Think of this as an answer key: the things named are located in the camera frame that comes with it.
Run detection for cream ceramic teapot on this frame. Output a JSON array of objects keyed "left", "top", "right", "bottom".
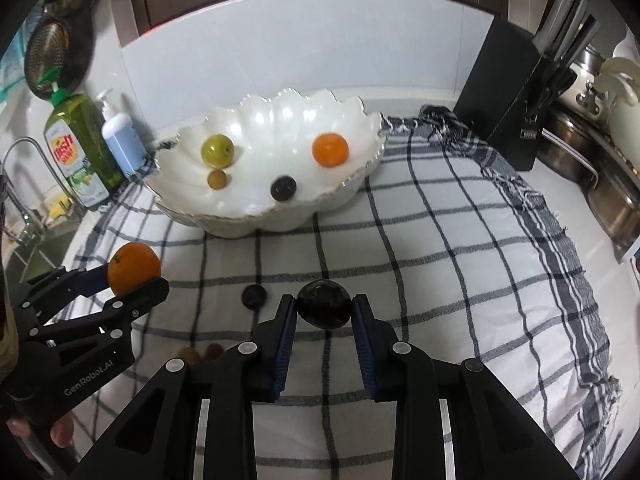
[{"left": 587, "top": 57, "right": 640, "bottom": 153}]

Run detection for dark perforated pan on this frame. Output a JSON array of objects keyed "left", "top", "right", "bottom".
[{"left": 24, "top": 7, "right": 96, "bottom": 98}]

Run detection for white scalloped bowl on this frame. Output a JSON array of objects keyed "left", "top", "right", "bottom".
[{"left": 146, "top": 87, "right": 388, "bottom": 238}]

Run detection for thin gooseneck faucet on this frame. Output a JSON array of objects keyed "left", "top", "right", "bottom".
[{"left": 0, "top": 136, "right": 76, "bottom": 246}]

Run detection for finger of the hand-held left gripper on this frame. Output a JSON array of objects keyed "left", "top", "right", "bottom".
[
  {"left": 12, "top": 264, "right": 118, "bottom": 318},
  {"left": 27, "top": 277, "right": 171, "bottom": 348}
]

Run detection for teal paper towel bag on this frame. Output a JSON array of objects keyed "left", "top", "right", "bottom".
[{"left": 0, "top": 55, "right": 31, "bottom": 106}]

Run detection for person's left hand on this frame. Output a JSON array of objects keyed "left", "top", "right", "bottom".
[{"left": 6, "top": 415, "right": 77, "bottom": 450}]

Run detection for dark purple plum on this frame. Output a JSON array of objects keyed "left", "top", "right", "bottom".
[
  {"left": 270, "top": 175, "right": 298, "bottom": 202},
  {"left": 296, "top": 280, "right": 352, "bottom": 330}
]

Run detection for small dark green fruit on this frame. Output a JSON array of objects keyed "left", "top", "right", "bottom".
[{"left": 241, "top": 284, "right": 267, "bottom": 309}]

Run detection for kitchen knife handles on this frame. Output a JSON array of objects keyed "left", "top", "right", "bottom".
[{"left": 532, "top": 0, "right": 601, "bottom": 111}]

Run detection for black white checked cloth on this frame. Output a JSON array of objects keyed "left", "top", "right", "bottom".
[{"left": 47, "top": 110, "right": 623, "bottom": 480}]

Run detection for black knife block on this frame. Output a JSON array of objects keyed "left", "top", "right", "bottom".
[{"left": 452, "top": 16, "right": 563, "bottom": 171}]

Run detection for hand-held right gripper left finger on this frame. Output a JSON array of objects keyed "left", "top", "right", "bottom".
[{"left": 67, "top": 294, "right": 298, "bottom": 480}]

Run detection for green dish soap bottle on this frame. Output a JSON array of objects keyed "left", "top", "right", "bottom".
[{"left": 42, "top": 71, "right": 123, "bottom": 211}]

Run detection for blue pump soap bottle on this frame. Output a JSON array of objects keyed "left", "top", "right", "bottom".
[{"left": 95, "top": 89, "right": 148, "bottom": 178}]

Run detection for green apple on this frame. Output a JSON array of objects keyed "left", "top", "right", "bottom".
[{"left": 201, "top": 133, "right": 235, "bottom": 167}]

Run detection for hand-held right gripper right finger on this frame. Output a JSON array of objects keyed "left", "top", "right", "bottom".
[{"left": 351, "top": 294, "right": 583, "bottom": 480}]

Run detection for orange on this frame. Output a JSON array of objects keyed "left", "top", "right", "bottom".
[
  {"left": 312, "top": 132, "right": 350, "bottom": 167},
  {"left": 107, "top": 241, "right": 162, "bottom": 296}
]

